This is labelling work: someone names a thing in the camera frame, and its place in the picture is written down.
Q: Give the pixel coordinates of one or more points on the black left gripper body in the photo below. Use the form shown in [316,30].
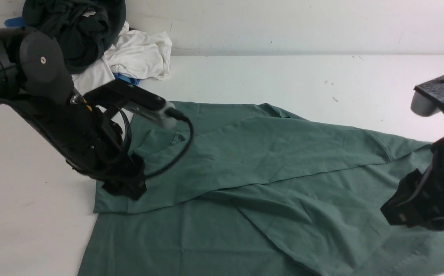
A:
[109,148]

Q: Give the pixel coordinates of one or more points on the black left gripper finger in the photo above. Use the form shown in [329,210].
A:
[131,190]

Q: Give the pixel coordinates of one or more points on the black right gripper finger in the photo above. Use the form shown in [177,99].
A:
[417,202]

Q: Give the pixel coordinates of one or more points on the green long-sleeve top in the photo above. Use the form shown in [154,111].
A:
[263,192]

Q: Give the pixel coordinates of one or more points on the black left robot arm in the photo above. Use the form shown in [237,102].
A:
[90,131]

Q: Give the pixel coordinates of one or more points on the white crumpled garment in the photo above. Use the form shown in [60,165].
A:
[134,55]

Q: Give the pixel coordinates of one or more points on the dark green crumpled garment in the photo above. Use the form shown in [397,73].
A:
[84,29]

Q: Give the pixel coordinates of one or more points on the blue crumpled garment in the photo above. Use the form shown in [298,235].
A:
[19,22]

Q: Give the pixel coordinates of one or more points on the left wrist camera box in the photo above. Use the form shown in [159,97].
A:
[134,99]

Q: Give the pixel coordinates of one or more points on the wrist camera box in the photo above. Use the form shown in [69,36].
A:
[440,92]
[134,99]

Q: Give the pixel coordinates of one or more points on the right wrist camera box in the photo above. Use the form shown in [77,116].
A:
[440,92]

